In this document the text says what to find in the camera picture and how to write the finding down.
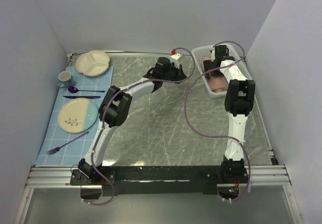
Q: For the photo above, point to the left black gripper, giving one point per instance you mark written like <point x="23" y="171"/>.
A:
<point x="180" y="74"/>

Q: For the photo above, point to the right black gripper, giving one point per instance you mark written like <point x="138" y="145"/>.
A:
<point x="208" y="65"/>

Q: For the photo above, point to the white plastic basket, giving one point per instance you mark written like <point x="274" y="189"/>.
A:
<point x="201" y="52"/>

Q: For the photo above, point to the pink printed t shirt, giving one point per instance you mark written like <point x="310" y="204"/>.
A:
<point x="216" y="81"/>

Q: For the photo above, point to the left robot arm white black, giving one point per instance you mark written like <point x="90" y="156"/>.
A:
<point x="115" y="107"/>

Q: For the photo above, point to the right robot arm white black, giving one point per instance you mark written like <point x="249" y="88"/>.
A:
<point x="239" y="102"/>

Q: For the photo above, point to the cream divided plate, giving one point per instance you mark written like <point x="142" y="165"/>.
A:
<point x="93" y="63"/>

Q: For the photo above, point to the purple spoon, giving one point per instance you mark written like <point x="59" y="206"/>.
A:
<point x="75" y="90"/>

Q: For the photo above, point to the purple knife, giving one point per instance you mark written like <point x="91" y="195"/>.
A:
<point x="78" y="97"/>

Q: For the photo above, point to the cream teal round plate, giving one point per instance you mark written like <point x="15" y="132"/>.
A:
<point x="77" y="115"/>

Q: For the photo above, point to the grey mug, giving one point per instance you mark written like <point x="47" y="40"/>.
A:
<point x="65" y="79"/>

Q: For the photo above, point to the blue grid placemat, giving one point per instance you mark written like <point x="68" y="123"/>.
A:
<point x="55" y="136"/>

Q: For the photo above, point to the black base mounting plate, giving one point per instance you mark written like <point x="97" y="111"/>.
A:
<point x="159" y="179"/>

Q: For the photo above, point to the purple fork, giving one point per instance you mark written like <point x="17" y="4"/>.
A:
<point x="57" y="149"/>

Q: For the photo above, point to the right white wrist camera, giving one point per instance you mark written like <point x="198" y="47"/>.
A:
<point x="212" y="51"/>

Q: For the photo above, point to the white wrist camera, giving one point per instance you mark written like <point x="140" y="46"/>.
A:
<point x="212" y="51"/>
<point x="176" y="58"/>

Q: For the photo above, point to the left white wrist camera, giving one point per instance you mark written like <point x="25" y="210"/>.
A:
<point x="176" y="58"/>

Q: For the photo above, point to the aluminium frame rail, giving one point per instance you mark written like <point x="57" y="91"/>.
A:
<point x="49" y="198"/>

